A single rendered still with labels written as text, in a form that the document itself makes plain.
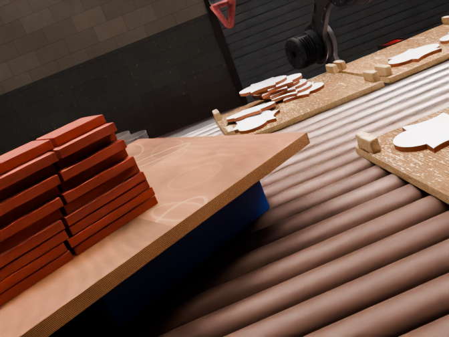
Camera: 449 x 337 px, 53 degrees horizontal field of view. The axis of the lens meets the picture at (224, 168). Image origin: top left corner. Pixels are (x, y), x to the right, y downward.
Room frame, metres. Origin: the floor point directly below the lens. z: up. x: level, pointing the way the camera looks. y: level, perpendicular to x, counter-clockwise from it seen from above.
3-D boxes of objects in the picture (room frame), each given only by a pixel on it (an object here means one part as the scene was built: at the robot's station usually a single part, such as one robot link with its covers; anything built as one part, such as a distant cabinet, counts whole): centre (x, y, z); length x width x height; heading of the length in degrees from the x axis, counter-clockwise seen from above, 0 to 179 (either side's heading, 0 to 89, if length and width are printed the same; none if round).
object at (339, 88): (1.25, -0.24, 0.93); 0.41 x 0.35 x 0.02; 92
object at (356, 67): (1.28, -0.66, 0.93); 0.41 x 0.35 x 0.02; 94
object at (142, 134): (4.74, 0.78, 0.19); 0.30 x 0.30 x 0.37
